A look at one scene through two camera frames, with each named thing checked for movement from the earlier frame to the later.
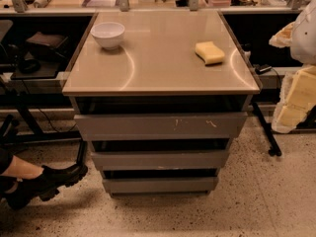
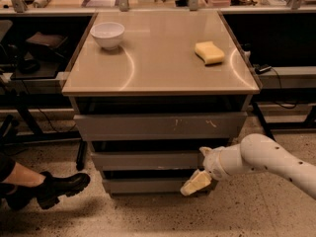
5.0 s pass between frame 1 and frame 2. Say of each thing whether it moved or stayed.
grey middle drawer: stayed
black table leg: stayed
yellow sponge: stayed
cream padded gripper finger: moved
